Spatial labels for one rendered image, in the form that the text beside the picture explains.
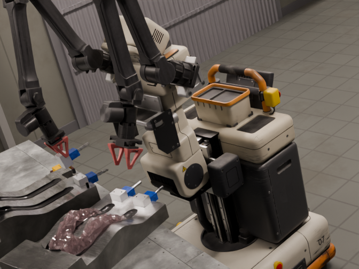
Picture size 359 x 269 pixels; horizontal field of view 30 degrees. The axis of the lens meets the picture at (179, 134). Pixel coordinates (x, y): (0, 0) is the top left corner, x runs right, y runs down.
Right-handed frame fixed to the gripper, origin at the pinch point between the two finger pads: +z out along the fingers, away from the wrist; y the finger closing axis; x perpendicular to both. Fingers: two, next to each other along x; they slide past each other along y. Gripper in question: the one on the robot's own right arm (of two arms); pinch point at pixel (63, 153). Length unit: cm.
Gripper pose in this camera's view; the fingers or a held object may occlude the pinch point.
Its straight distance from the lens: 254.7
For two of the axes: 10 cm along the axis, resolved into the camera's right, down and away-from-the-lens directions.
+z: 4.1, 8.3, 3.7
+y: 5.2, 1.2, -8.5
